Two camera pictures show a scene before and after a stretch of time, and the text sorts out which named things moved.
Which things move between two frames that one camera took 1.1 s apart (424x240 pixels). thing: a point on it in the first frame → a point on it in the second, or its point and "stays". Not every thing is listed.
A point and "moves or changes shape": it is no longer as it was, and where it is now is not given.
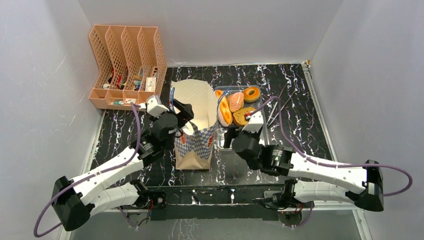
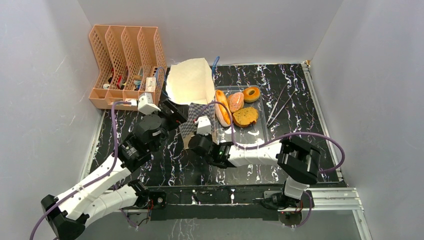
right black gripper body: (232, 133) → (191, 129)
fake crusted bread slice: (238, 116) stays
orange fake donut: (251, 98) stays
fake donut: (236, 101) stays
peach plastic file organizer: (132, 66) stays
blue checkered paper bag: (194, 144) moves or changes shape
